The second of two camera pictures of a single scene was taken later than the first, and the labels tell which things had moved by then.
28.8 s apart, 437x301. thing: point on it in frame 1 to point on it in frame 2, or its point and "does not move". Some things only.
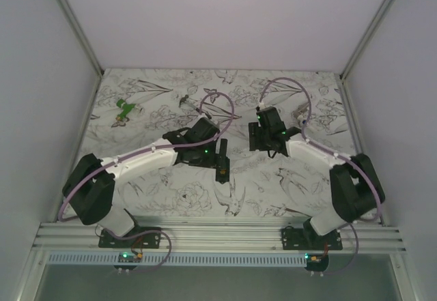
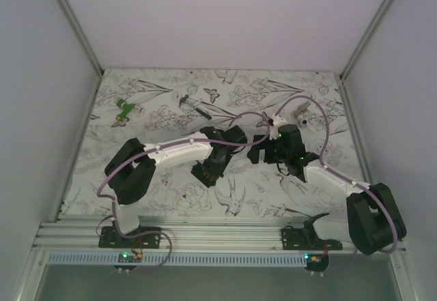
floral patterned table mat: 133,110 does not move
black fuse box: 222,173 to 206,177
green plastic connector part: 126,107 does not move
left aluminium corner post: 76,31 does not move
